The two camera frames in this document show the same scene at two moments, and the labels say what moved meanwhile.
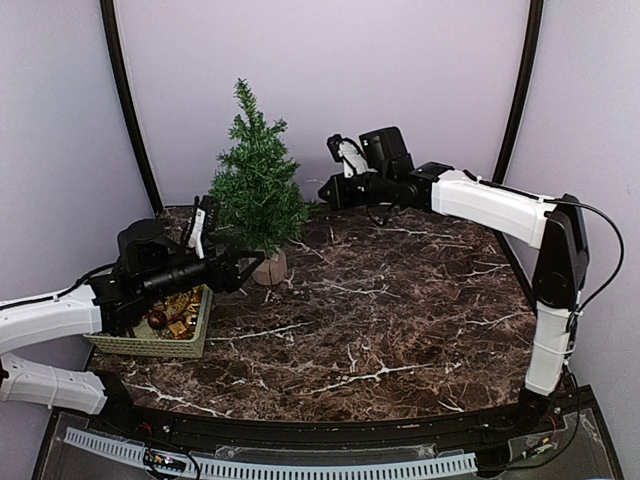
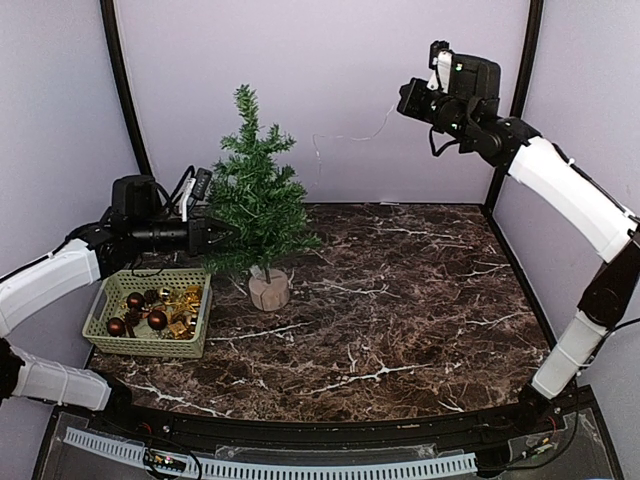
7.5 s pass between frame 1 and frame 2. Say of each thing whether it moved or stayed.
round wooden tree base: moved
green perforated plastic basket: stayed
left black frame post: stayed
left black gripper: moved
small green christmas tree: moved
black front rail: stayed
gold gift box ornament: stayed
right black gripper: moved
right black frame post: stayed
